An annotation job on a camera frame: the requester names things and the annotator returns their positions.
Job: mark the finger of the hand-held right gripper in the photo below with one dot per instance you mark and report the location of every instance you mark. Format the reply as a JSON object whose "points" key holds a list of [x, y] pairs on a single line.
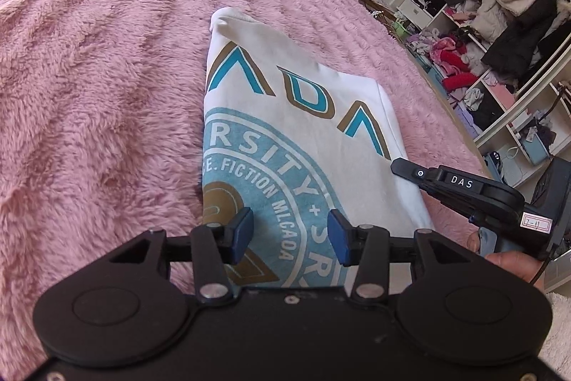
{"points": [[428, 175]]}

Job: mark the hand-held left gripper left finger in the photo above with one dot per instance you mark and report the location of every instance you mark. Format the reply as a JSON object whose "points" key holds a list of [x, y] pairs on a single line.
{"points": [[243, 230]]}

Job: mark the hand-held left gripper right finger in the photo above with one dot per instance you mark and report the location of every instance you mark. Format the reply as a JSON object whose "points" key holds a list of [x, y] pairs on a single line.
{"points": [[339, 236]]}

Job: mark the white printed sweatshirt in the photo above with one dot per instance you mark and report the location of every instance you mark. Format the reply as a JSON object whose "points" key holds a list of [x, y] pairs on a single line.
{"points": [[285, 95]]}

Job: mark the person's right hand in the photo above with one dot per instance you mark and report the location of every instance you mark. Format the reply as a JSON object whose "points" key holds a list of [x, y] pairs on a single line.
{"points": [[508, 270]]}

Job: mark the white open wardrobe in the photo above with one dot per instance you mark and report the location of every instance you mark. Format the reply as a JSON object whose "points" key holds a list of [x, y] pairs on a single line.
{"points": [[499, 113]]}

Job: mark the red garment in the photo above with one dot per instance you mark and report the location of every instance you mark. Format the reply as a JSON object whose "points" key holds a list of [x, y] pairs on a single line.
{"points": [[459, 71]]}

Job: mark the white fluffy rug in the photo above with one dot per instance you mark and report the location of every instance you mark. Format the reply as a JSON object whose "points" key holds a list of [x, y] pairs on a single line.
{"points": [[560, 327]]}

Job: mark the black coat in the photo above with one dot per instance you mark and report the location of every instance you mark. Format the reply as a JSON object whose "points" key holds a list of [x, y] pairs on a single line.
{"points": [[531, 33]]}

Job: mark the pink fluffy blanket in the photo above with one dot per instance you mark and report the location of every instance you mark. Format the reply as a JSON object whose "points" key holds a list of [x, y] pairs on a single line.
{"points": [[98, 73]]}

